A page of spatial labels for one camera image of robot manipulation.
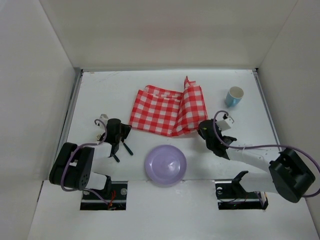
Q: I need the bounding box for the gold knife dark handle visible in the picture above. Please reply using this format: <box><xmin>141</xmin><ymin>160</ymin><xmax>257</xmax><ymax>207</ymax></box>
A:
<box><xmin>122</xmin><ymin>141</ymin><xmax>134</xmax><ymax>156</ymax></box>

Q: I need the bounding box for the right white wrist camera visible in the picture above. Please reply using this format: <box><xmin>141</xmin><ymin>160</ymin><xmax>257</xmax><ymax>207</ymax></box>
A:
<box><xmin>216</xmin><ymin>114</ymin><xmax>235</xmax><ymax>132</ymax></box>

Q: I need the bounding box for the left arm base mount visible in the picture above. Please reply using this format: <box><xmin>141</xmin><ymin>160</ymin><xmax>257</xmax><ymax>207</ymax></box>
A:
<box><xmin>80</xmin><ymin>179</ymin><xmax>128</xmax><ymax>211</ymax></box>

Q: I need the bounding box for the gold fork dark handle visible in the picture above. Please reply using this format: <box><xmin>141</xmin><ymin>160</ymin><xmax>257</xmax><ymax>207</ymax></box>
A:
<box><xmin>95</xmin><ymin>133</ymin><xmax>121</xmax><ymax>163</ymax></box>

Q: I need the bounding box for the purple cable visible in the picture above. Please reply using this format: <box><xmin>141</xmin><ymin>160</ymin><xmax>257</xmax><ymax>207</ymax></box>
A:
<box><xmin>211</xmin><ymin>109</ymin><xmax>320</xmax><ymax>199</ymax></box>
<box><xmin>60</xmin><ymin>118</ymin><xmax>111</xmax><ymax>206</ymax></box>

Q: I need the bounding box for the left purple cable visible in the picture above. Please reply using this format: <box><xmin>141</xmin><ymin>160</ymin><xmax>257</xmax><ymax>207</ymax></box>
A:
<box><xmin>60</xmin><ymin>118</ymin><xmax>111</xmax><ymax>206</ymax></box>

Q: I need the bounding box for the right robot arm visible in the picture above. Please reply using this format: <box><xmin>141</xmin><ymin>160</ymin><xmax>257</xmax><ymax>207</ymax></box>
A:
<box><xmin>197</xmin><ymin>119</ymin><xmax>316</xmax><ymax>203</ymax></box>

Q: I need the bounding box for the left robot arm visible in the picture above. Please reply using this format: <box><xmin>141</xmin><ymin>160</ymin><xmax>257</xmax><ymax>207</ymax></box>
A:
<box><xmin>49</xmin><ymin>114</ymin><xmax>133</xmax><ymax>192</ymax></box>

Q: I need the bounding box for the red white checkered cloth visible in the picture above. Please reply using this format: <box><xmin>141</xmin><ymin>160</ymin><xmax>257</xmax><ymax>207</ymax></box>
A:
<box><xmin>129</xmin><ymin>77</ymin><xmax>208</xmax><ymax>137</ymax></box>

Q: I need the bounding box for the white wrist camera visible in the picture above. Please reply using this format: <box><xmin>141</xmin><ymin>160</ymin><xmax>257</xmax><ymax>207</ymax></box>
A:
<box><xmin>216</xmin><ymin>114</ymin><xmax>235</xmax><ymax>132</ymax></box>
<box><xmin>99</xmin><ymin>113</ymin><xmax>109</xmax><ymax>125</ymax></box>

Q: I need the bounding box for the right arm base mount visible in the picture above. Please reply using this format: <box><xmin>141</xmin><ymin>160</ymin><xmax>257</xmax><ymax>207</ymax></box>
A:
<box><xmin>214</xmin><ymin>171</ymin><xmax>269</xmax><ymax>210</ymax></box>

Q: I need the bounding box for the light blue mug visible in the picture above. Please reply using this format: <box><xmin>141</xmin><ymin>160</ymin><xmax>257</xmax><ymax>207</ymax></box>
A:
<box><xmin>224</xmin><ymin>86</ymin><xmax>244</xmax><ymax>108</ymax></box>

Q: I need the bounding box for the purple plastic plate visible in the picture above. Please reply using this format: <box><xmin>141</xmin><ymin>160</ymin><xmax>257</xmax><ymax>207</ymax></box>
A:
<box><xmin>144</xmin><ymin>144</ymin><xmax>187</xmax><ymax>187</ymax></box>

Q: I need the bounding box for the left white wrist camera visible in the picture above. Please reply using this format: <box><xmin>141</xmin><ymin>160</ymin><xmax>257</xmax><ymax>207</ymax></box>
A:
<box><xmin>99</xmin><ymin>113</ymin><xmax>109</xmax><ymax>125</ymax></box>

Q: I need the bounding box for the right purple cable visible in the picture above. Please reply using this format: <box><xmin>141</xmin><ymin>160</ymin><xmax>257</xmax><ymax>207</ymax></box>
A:
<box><xmin>211</xmin><ymin>109</ymin><xmax>320</xmax><ymax>199</ymax></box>

